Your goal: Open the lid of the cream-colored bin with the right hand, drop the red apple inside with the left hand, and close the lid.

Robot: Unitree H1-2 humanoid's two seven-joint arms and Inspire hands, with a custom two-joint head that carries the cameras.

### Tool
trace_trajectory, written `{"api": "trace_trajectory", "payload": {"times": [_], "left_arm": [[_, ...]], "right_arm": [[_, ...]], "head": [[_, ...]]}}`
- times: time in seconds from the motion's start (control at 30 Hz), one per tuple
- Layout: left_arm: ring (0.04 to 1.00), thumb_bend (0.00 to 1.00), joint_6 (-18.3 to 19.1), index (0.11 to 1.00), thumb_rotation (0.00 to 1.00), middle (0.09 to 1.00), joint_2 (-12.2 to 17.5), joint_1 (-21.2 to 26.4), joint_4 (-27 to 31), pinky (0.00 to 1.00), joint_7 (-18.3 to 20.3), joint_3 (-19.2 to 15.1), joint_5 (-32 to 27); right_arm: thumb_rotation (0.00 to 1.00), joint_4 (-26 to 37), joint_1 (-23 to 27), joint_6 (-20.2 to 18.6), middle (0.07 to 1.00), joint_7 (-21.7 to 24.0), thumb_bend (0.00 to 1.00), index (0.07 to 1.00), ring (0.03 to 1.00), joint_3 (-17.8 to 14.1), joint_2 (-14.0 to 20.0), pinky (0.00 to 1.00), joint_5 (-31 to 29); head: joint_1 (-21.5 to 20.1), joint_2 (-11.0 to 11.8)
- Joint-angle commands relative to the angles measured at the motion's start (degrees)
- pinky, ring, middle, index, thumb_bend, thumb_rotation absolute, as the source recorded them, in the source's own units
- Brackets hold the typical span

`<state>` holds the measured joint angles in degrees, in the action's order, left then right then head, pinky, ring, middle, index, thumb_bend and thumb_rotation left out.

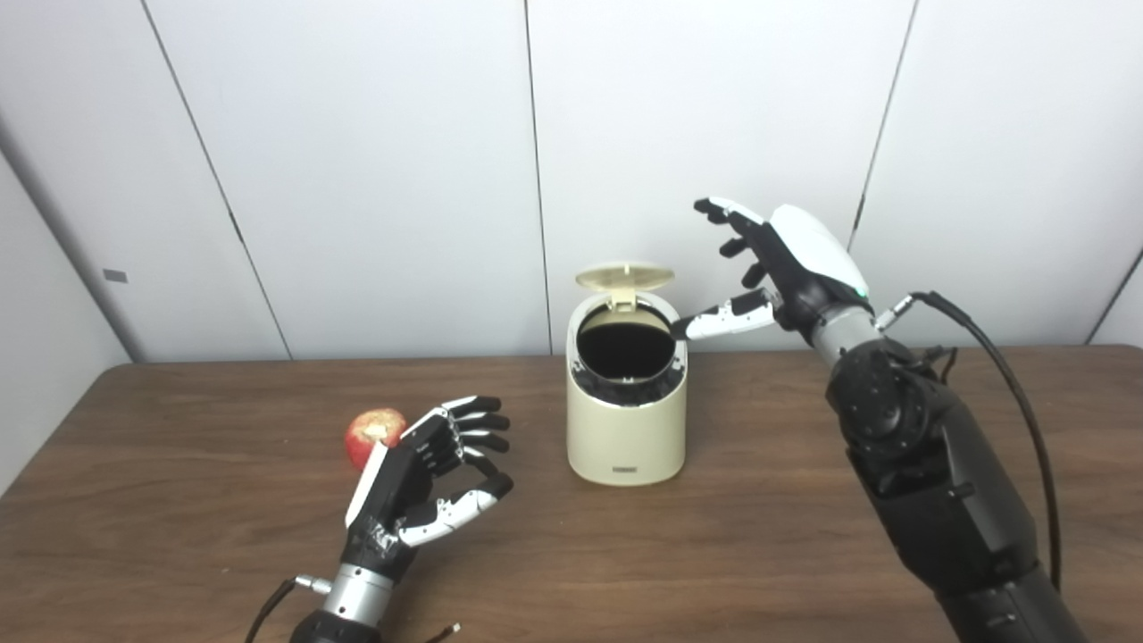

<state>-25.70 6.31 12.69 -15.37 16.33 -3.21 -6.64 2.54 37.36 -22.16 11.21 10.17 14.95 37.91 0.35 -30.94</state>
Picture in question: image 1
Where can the small grey wall label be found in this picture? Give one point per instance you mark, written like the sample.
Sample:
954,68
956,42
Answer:
114,276

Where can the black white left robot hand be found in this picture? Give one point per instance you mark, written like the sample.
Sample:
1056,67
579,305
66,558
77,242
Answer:
397,496

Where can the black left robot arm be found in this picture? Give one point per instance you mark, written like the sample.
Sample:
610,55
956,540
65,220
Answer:
348,607

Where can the cream-colored round bin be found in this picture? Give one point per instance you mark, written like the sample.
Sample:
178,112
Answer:
625,442

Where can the cream round bin lid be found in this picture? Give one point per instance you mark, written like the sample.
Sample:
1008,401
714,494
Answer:
625,275

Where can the red apple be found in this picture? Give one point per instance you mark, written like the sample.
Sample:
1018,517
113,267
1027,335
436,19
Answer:
368,433

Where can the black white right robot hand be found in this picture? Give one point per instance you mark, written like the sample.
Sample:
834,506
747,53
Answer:
804,259

